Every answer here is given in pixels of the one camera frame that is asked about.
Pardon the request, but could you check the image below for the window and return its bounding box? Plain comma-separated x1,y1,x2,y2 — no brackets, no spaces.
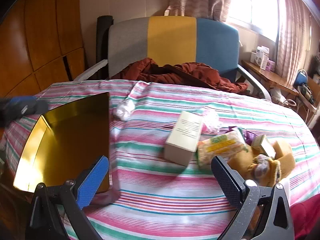
226,0,279,43

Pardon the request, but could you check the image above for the wooden wardrobe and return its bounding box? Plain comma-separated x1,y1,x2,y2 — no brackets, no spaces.
0,0,85,98

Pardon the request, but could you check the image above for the peanut snack packet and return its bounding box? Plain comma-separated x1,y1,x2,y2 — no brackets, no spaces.
197,127,249,169

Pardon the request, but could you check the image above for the green and white box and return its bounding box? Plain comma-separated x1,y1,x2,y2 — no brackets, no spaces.
251,135,277,159

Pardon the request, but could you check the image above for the striped tablecloth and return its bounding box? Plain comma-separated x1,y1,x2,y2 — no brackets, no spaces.
0,80,320,240

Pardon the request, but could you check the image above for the blue bag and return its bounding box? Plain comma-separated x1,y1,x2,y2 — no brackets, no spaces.
294,70,308,88

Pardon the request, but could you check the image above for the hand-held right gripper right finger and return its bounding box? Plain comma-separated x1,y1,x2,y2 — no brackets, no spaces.
211,156,295,240

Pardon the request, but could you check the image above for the red-brown cloth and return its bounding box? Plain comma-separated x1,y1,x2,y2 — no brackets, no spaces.
111,57,249,94

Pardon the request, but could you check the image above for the wooden side desk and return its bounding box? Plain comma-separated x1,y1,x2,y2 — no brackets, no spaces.
241,60,318,128

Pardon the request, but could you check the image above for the white product box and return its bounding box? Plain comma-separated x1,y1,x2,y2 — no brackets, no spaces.
250,45,270,70

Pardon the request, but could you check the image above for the red blanket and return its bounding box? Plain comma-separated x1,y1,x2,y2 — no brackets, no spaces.
290,200,320,240

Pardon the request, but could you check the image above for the grey yellow blue chair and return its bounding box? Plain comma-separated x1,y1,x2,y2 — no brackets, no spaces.
72,16,272,100

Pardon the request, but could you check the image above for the gold metal tray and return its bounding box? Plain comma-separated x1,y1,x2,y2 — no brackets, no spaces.
12,92,110,194

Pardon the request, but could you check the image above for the clear pink hair claw clip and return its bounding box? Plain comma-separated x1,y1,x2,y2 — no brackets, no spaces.
201,110,220,134

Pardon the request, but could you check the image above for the clear plastic wrap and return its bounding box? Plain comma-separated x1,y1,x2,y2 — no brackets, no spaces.
112,99,137,120

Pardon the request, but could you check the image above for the yellow plush toy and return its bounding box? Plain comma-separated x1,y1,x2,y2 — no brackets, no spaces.
252,155,284,188

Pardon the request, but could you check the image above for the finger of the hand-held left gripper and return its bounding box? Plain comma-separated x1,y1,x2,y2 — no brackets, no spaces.
0,95,49,128

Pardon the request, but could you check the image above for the white cardboard box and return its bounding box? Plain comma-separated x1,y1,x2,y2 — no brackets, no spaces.
164,111,203,167

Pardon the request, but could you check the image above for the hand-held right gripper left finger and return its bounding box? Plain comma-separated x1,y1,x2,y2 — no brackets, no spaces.
25,155,110,240

